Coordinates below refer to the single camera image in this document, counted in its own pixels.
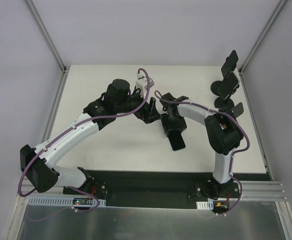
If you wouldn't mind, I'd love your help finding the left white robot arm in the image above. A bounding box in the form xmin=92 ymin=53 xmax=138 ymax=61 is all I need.
xmin=20 ymin=75 xmax=161 ymax=195

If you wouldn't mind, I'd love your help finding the black clamp phone stand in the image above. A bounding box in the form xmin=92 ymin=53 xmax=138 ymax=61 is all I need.
xmin=214 ymin=90 xmax=236 ymax=109
xmin=210 ymin=50 xmax=239 ymax=100

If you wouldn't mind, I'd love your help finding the white cable duct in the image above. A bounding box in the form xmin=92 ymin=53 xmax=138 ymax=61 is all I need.
xmin=28 ymin=196 xmax=98 ymax=207
xmin=196 ymin=199 xmax=230 ymax=211

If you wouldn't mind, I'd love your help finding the white-edged black phone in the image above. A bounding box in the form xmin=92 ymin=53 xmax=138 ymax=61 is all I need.
xmin=218 ymin=71 xmax=239 ymax=100

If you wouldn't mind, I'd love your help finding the right white cable duct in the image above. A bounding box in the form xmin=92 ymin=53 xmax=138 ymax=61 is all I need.
xmin=196 ymin=199 xmax=230 ymax=211

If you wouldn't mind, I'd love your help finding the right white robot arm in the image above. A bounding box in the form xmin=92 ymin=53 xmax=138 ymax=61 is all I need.
xmin=155 ymin=91 xmax=247 ymax=198

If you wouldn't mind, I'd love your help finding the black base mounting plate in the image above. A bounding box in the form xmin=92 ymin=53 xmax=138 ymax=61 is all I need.
xmin=62 ymin=169 xmax=242 ymax=208

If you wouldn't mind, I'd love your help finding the aluminium frame post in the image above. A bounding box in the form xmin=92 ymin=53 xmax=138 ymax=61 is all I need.
xmin=23 ymin=0 xmax=68 ymax=73
xmin=238 ymin=0 xmax=289 ymax=76

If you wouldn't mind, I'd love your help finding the grey stand with wooden base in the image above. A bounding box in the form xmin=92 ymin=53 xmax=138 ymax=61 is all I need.
xmin=228 ymin=102 xmax=244 ymax=119

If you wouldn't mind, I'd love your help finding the aluminium frame post right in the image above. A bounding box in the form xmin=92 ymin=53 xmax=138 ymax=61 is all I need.
xmin=238 ymin=0 xmax=289 ymax=76

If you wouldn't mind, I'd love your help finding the aluminium frame post left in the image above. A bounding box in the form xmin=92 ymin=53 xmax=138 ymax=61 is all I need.
xmin=23 ymin=0 xmax=68 ymax=73

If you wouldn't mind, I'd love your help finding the blue-edged black phone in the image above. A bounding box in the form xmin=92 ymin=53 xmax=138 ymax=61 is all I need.
xmin=168 ymin=131 xmax=186 ymax=151

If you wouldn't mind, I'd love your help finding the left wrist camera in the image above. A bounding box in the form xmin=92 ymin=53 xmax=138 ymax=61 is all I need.
xmin=134 ymin=73 xmax=148 ymax=99

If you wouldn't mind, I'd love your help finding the left white cable duct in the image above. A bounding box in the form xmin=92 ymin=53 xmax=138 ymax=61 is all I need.
xmin=28 ymin=196 xmax=98 ymax=207

